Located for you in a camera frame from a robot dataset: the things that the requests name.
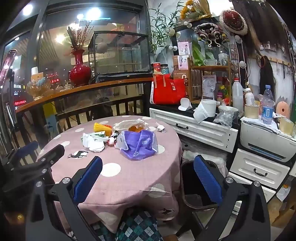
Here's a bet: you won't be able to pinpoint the dried flower branches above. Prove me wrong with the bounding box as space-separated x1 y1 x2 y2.
66 20 93 52

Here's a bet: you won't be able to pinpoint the purple plastic bag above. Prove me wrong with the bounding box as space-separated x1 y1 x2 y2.
115 130 159 161

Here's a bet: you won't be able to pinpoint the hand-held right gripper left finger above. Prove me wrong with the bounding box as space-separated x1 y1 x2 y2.
25 156 103 241

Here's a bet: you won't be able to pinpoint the cardboard box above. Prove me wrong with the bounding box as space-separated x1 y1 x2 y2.
268 197 296 232

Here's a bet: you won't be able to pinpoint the small white bottle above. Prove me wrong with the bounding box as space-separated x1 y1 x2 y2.
244 88 255 106

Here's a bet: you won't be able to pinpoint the long brown wig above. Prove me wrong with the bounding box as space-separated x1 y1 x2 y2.
232 0 290 58

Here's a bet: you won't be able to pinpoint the white printed packet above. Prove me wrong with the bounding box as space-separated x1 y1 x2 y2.
202 75 217 100

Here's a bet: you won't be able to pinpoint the red can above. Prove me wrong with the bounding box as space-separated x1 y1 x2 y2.
151 62 163 75

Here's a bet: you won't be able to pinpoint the black trash bin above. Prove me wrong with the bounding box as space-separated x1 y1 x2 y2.
180 160 228 210

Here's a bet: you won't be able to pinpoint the black wig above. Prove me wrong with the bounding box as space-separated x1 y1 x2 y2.
259 56 276 100

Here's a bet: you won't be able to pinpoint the red vase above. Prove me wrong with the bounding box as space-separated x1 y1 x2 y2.
69 49 92 87

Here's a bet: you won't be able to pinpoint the wooden bar counter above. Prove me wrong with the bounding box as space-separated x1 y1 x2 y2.
15 77 153 114

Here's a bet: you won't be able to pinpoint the clear plastic bag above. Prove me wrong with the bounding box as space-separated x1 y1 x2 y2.
213 111 236 130

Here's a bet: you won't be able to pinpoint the red tote bag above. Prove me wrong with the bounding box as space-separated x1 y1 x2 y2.
150 74 187 105

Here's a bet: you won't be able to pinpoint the ornate headdress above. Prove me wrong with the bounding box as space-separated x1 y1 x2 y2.
194 23 228 48

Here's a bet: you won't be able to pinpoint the sunflower bouquet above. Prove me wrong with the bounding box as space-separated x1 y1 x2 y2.
179 0 212 22

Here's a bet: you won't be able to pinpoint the pink round sponge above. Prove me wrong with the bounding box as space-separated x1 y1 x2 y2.
276 101 290 118

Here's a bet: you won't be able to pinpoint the white bowl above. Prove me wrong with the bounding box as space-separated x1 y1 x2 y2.
218 105 239 118

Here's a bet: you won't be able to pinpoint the kraft paper bowl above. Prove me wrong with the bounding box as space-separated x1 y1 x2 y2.
244 103 260 119

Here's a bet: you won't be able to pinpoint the wooden shelf rack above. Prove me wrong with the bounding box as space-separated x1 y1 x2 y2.
187 57 234 101

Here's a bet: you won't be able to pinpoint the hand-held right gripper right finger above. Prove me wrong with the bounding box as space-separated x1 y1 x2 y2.
193 155 271 241

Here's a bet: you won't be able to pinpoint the white bundled cloth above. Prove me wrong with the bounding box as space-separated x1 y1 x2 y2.
183 149 228 176

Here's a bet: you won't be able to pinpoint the glass display case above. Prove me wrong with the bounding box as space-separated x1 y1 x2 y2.
88 31 151 82

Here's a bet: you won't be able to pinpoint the vanity mirror with bulbs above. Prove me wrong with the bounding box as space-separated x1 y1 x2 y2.
170 22 245 70

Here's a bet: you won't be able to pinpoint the pink and brown box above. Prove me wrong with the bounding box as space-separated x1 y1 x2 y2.
173 55 192 71

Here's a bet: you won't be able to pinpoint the red round hat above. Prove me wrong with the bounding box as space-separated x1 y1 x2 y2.
220 10 248 35

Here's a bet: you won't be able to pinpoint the beige round container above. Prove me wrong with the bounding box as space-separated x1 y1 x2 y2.
279 117 296 136

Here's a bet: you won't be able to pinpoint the white plastic bag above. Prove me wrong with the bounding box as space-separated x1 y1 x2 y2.
112 119 149 133

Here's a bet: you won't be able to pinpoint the green milk carton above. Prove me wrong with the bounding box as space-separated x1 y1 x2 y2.
89 130 106 139

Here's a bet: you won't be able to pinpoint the yellow and orange knitted piece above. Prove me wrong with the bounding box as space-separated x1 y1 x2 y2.
93 122 113 133

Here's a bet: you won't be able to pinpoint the clear plastic cup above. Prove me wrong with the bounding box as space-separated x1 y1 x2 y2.
218 53 229 66

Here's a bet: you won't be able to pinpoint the white tissue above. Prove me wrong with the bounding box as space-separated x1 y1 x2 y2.
81 133 109 153

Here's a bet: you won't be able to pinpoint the person's plaid trousers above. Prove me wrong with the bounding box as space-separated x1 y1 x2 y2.
92 207 164 241

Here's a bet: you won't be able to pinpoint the dark bag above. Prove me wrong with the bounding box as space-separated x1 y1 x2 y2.
92 96 114 120

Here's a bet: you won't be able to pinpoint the white plastic jug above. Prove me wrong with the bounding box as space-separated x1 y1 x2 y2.
232 77 244 112

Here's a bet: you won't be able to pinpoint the glass bowl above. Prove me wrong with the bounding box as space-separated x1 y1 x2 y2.
25 77 52 100

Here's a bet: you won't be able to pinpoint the pink polka-dot tablecloth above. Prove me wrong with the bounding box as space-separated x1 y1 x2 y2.
38 115 183 233

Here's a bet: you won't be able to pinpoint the white printer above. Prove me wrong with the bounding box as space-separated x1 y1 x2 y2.
240 116 296 163

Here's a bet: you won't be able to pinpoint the green leafy plant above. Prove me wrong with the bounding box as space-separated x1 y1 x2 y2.
149 2 183 61

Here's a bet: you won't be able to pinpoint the clear water bottle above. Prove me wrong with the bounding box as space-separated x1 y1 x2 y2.
261 85 274 125

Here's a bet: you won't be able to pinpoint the smartphone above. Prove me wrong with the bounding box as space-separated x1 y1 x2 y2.
0 49 18 77

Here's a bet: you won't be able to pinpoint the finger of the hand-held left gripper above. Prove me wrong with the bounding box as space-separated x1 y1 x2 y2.
10 144 65 179
5 141 39 167

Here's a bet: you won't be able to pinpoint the white dresser drawer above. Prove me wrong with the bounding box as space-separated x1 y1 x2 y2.
149 108 238 153

